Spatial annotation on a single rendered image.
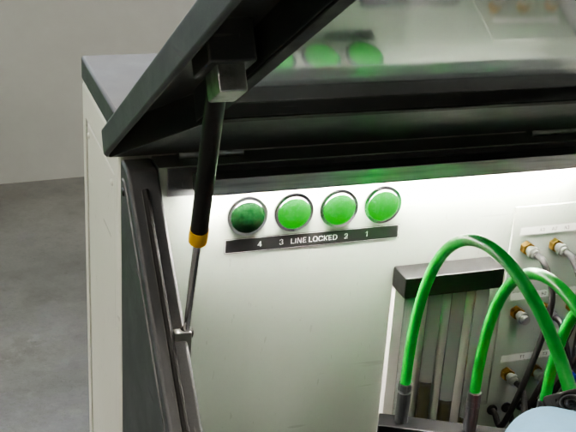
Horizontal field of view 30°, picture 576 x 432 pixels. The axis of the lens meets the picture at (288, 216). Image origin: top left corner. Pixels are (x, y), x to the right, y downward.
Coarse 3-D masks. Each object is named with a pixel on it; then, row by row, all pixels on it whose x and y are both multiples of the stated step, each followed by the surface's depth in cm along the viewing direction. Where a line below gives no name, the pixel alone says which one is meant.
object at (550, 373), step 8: (568, 320) 130; (560, 328) 132; (568, 328) 131; (560, 336) 132; (568, 336) 132; (552, 360) 134; (552, 368) 135; (544, 376) 136; (552, 376) 135; (544, 384) 136; (552, 384) 136; (544, 392) 136; (552, 392) 137
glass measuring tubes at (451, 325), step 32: (416, 288) 139; (448, 288) 141; (480, 288) 142; (448, 320) 145; (480, 320) 146; (416, 352) 147; (448, 352) 146; (384, 384) 148; (416, 384) 149; (448, 384) 148; (416, 416) 149; (448, 416) 151
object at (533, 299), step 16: (448, 240) 124; (464, 240) 119; (480, 240) 116; (496, 256) 113; (432, 272) 128; (512, 272) 110; (528, 288) 108; (416, 304) 133; (528, 304) 108; (416, 320) 134; (544, 320) 106; (416, 336) 135; (544, 336) 105; (560, 352) 104; (560, 368) 103; (400, 384) 139
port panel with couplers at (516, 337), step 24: (528, 216) 145; (552, 216) 146; (528, 240) 146; (552, 240) 148; (528, 264) 148; (552, 264) 150; (504, 312) 150; (528, 312) 152; (504, 336) 152; (528, 336) 153; (504, 360) 154; (528, 360) 155; (504, 384) 156; (528, 384) 157
